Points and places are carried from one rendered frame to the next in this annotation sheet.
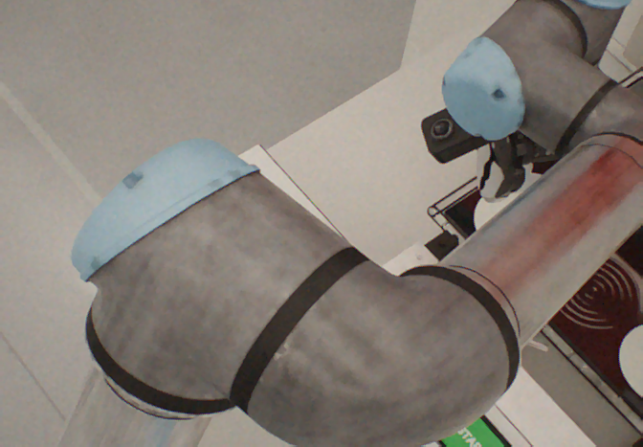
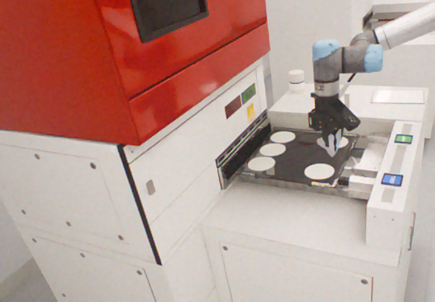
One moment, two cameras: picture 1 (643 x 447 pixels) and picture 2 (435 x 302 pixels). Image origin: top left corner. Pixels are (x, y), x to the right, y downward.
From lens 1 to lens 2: 1.57 m
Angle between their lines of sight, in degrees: 72
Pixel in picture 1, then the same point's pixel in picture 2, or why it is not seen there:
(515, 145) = not seen: hidden behind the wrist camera
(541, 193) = (417, 13)
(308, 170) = (334, 240)
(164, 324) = not seen: outside the picture
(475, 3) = (192, 267)
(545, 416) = (368, 154)
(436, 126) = (353, 119)
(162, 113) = not seen: outside the picture
